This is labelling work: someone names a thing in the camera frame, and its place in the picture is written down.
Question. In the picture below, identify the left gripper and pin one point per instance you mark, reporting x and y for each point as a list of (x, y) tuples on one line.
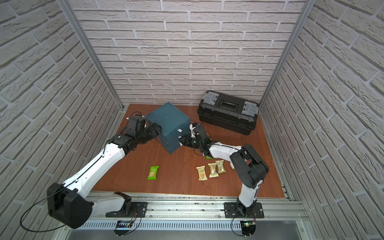
[(152, 130)]

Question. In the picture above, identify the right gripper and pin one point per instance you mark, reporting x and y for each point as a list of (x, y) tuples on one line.
[(187, 142)]

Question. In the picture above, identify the teal drawer cabinet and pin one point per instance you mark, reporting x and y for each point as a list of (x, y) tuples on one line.
[(174, 124)]

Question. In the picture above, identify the yellow cookie packet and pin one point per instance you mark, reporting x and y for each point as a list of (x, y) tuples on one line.
[(202, 173), (213, 170), (220, 166)]

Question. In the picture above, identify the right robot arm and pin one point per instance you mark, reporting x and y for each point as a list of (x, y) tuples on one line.
[(249, 165)]

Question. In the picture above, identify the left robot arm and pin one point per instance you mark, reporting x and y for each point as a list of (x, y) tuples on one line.
[(69, 202)]

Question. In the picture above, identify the black plastic toolbox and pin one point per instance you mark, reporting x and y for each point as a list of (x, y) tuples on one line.
[(228, 112)]

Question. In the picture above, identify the left controller board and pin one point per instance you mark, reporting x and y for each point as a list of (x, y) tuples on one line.
[(124, 228)]

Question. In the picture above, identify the controller board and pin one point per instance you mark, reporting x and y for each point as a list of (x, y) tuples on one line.
[(248, 228), (124, 228)]

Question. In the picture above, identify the right controller board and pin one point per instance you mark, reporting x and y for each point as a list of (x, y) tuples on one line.
[(248, 228)]

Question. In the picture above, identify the left corner aluminium profile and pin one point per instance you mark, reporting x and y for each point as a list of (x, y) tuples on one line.
[(78, 29)]

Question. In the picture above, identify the corner aluminium profile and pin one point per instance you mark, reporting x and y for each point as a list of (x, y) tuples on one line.
[(306, 10), (78, 29)]

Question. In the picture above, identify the right corner aluminium profile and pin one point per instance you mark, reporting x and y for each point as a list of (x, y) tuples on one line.
[(306, 10)]

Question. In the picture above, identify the aluminium mounting rail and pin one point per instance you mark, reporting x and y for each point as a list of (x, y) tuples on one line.
[(211, 208)]

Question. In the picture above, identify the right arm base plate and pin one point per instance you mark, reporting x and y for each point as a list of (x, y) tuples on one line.
[(233, 210)]

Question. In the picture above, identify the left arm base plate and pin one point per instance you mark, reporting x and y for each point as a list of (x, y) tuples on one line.
[(129, 210)]

